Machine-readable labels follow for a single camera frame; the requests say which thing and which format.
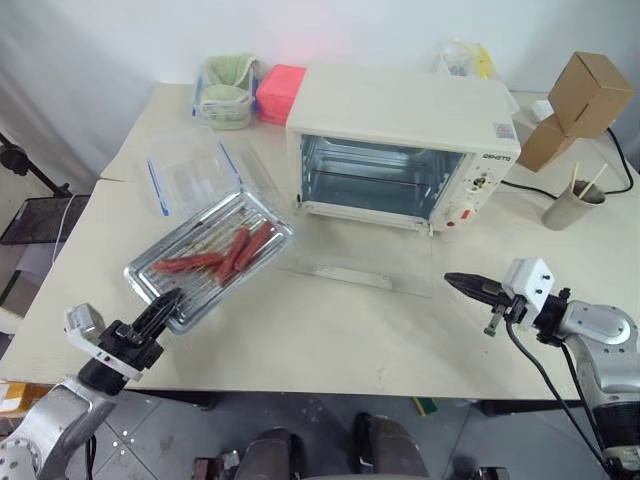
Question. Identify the silver metal baking tray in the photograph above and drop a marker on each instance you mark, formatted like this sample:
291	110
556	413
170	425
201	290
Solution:
200	290

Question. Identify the clear container holding towels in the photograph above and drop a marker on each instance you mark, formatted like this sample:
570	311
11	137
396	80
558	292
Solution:
222	112

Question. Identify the small brown cardboard box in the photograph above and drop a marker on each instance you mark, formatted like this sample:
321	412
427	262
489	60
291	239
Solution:
545	145

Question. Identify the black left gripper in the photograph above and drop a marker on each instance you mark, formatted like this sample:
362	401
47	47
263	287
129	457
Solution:
131	347

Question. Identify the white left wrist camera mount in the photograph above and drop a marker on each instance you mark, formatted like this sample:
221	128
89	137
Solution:
82	322

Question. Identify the wooden chopstick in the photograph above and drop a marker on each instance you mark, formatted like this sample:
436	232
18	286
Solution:
575	175
595	179

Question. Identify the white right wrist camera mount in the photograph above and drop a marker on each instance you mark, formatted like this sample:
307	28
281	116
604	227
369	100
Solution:
527	280

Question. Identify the green yellow sponge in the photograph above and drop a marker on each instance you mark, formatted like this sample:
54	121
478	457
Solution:
425	406

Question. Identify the white power adapter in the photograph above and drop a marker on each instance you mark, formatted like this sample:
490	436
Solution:
541	110

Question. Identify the red sausage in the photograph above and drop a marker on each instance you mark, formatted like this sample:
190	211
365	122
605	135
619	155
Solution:
187	263
255	245
233	256

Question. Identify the pink box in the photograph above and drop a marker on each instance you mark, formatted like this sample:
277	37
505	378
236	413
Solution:
280	92

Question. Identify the large brown cardboard box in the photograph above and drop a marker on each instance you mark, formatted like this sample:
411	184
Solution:
592	95

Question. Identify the white toaster oven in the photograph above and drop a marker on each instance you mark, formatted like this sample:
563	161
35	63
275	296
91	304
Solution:
395	105

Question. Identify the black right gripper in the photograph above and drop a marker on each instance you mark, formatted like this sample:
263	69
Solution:
519	310

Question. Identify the glass oven door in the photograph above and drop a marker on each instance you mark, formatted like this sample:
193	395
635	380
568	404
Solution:
360	255

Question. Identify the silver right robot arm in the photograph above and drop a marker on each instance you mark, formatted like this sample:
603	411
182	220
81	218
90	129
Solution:
597	330

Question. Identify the green towel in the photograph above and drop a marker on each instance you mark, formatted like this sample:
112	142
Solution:
225	70

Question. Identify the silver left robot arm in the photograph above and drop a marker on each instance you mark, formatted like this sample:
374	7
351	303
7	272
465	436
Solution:
55	420

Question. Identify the grey cup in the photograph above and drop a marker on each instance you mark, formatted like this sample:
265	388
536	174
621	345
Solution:
567	210

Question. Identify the clear container with blue clips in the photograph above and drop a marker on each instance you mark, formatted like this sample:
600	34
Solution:
192	172

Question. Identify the brown cardboard piece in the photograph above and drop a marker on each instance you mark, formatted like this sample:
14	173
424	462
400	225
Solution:
20	397

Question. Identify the black mesh shelf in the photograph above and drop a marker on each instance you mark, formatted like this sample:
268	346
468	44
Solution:
40	220

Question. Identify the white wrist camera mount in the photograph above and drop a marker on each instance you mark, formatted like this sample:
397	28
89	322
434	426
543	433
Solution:
527	280
82	322

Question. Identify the clear plastic bag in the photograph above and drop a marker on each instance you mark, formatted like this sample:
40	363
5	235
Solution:
462	57

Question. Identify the dark rounded shape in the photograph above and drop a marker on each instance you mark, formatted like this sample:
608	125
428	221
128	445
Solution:
387	447
272	455

